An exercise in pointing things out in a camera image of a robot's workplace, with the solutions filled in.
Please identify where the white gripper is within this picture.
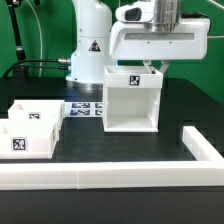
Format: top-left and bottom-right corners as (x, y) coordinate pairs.
(109, 18), (210, 74)

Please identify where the white drawer cabinet box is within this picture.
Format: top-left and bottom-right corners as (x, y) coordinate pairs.
(102, 66), (163, 132)

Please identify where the white front drawer tray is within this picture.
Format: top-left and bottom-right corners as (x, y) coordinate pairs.
(0, 119), (59, 159)

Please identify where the white drawer tray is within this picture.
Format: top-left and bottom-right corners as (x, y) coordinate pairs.
(8, 100), (65, 129)
(0, 119), (59, 159)

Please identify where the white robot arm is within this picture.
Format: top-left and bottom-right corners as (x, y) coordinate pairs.
(66, 0), (211, 89)

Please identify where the white rear drawer tray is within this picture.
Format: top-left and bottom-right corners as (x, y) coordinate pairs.
(8, 100), (65, 129)

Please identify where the white fiducial marker sheet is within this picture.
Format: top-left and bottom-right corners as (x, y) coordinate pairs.
(65, 102), (103, 117)

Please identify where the white L-shaped fence wall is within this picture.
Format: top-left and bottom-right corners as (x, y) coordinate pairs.
(0, 126), (224, 190)

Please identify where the white thin cable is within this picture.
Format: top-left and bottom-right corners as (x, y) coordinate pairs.
(25, 0), (44, 78)

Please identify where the black camera stand pole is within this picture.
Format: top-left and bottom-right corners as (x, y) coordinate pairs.
(3, 0), (29, 78)

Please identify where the black cable bundle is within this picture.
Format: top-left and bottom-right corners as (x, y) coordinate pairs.
(2, 57), (72, 80)

